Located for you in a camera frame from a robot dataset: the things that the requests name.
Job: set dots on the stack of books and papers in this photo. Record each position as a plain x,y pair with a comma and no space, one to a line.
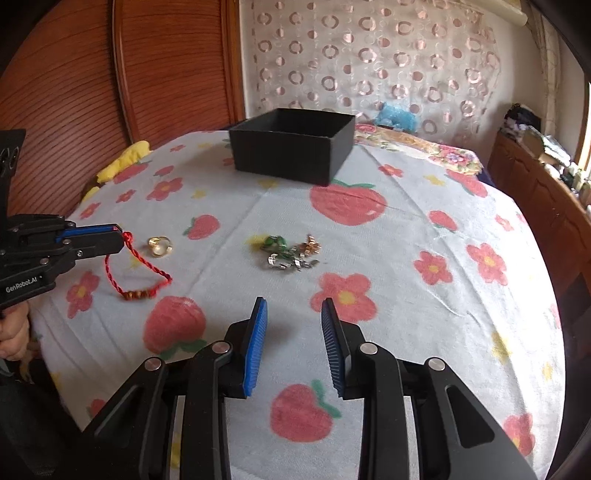
523,126

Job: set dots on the rose gold flower brooch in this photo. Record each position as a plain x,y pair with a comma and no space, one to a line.
310,247

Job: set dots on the side window curtain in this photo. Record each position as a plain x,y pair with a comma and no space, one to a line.
546,38

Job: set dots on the wooden side cabinet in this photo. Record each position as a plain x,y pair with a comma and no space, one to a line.
556,218

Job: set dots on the person's left hand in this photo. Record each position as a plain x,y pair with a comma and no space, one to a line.
14,333

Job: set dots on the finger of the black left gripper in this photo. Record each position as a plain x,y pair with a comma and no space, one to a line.
97,245

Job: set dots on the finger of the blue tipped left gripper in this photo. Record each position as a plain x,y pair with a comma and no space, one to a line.
72,232

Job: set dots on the pink circle pattern curtain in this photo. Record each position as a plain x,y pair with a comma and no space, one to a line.
434,60

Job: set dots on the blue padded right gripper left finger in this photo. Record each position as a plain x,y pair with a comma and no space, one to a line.
224,369

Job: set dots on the black cardboard jewelry box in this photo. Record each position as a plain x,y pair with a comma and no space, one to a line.
300,145

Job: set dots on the white wall air conditioner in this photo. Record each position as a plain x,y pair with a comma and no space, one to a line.
509,10

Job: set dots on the strawberry flower print cloth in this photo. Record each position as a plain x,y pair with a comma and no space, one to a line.
426,261

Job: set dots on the blue plush toy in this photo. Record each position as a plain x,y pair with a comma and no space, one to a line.
396,118

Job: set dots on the yellow plush toy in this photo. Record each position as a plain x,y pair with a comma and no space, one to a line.
129,157

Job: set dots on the floral bed quilt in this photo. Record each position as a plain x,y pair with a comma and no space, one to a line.
453,158

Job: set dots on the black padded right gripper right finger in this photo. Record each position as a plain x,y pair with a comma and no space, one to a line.
364,370

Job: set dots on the brown wooden wardrobe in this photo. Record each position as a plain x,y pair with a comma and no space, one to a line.
86,79

